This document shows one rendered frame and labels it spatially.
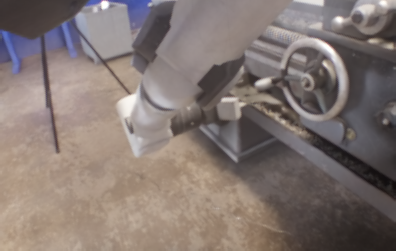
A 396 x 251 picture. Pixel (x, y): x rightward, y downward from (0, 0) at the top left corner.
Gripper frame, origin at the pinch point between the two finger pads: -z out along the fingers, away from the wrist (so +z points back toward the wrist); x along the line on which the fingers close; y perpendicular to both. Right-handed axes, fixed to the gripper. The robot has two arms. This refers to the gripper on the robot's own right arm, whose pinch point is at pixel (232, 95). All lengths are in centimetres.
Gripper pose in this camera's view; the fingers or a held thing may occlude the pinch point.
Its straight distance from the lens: 66.5
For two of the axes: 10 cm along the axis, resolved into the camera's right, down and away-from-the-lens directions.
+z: -8.7, 3.2, -3.7
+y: -4.5, -2.1, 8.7
